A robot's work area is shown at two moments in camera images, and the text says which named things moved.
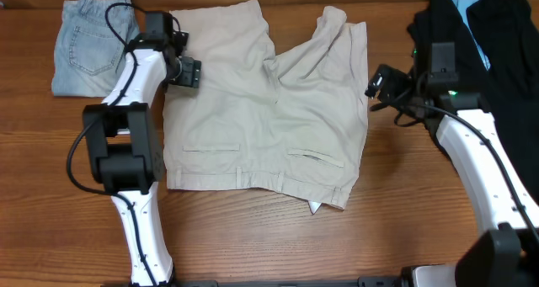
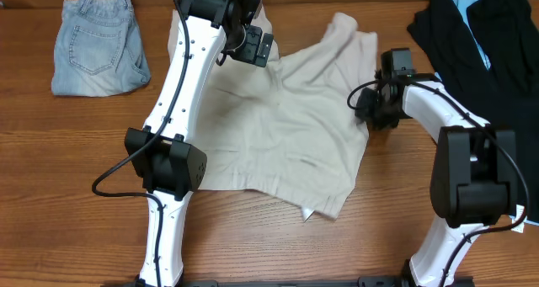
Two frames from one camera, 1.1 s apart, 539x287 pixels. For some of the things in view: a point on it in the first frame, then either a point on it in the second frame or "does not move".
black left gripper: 192,72 -> 256,47
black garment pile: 509,86 does not move
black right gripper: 396,81 -> 366,114
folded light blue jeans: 88,55 does not move
